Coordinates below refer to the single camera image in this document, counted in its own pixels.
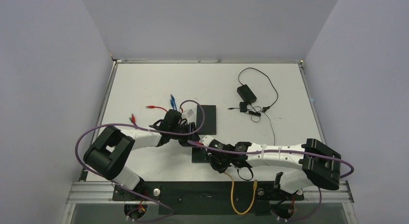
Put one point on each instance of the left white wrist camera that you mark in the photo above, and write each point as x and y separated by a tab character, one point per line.
189	116

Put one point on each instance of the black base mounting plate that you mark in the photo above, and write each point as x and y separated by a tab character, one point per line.
214	198

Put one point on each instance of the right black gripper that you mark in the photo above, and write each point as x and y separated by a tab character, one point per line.
216	160

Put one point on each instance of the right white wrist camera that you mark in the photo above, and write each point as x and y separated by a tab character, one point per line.
206	140

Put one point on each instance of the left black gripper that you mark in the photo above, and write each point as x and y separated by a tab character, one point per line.
192	137

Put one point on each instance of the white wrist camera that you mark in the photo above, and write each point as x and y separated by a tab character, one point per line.
206	140
189	116

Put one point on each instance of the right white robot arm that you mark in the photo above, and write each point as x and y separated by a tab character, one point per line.
310	163

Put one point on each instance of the black network switch upright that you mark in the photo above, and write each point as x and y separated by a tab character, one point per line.
210	119

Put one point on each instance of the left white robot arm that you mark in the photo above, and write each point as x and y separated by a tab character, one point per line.
108	154

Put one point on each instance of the black network switch small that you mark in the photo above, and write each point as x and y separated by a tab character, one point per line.
199	155

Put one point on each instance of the black power adapter with cord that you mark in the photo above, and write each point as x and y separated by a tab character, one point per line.
248	96

